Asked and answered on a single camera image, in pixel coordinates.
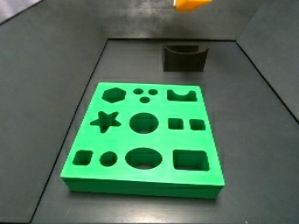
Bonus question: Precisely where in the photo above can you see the green shape sorter board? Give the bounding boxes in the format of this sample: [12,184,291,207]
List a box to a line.
[61,82,226,199]

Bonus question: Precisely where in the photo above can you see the yellow rectangular block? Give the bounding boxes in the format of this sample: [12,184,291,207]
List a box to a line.
[174,0,213,12]

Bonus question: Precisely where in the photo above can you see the black curved fixture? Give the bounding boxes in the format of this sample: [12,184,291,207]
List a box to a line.
[163,45,210,72]

